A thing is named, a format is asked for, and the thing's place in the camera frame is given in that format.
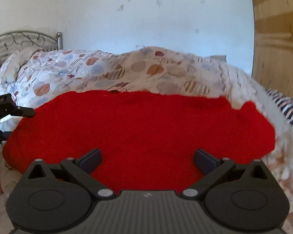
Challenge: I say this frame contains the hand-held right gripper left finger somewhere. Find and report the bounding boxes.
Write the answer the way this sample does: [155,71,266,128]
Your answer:
[21,148,116,198]

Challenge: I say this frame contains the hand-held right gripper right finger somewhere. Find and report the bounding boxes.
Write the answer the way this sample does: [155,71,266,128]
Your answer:
[182,149,275,198]

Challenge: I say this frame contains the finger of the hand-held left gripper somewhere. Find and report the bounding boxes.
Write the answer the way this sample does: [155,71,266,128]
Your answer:
[17,106,36,117]

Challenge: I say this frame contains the red long-sleeved sweater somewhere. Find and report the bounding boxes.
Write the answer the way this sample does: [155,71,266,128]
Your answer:
[2,90,276,193]

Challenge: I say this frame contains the patterned pillow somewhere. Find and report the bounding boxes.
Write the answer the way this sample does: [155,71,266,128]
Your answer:
[0,48,41,89]

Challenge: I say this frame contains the metal bed headboard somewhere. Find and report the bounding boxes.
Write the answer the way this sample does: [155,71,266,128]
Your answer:
[0,30,64,78]

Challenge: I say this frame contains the striped bed sheet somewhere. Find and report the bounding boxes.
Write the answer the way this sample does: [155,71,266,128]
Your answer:
[265,87,293,137]

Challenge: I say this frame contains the grey pillow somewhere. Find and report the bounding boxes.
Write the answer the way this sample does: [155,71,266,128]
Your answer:
[209,55,227,63]

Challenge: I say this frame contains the patterned white duvet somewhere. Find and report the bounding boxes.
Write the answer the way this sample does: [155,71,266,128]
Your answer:
[0,46,293,234]

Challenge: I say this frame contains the wooden wardrobe panel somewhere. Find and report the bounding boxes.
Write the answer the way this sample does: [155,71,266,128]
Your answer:
[248,0,293,103]

